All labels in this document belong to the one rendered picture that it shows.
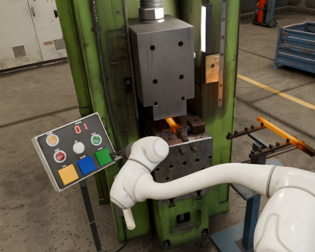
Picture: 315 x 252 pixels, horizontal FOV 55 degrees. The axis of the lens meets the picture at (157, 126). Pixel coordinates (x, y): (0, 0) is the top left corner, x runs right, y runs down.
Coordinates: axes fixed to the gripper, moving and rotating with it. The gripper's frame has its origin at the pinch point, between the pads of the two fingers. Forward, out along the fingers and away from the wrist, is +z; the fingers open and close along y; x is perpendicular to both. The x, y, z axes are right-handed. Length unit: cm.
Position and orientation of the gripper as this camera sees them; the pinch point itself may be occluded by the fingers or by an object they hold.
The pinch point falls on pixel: (114, 155)
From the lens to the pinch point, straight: 145.8
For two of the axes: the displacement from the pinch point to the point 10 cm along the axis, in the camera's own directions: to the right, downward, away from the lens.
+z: -5.3, 1.4, 8.3
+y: 7.5, -3.7, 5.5
